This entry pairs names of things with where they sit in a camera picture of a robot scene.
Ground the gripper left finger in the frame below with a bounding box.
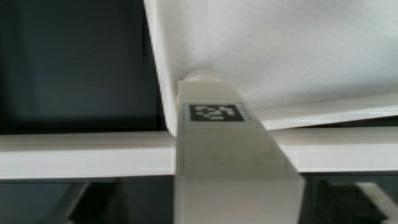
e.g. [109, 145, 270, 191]
[38, 180, 128, 224]

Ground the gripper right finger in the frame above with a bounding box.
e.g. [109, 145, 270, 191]
[308, 176, 398, 224]

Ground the white desk leg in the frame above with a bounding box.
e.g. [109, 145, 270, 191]
[175, 70, 306, 224]

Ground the white desk top tray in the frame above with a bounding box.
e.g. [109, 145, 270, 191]
[144, 0, 398, 130]

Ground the white front rail fence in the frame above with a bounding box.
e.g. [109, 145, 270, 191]
[0, 127, 398, 180]

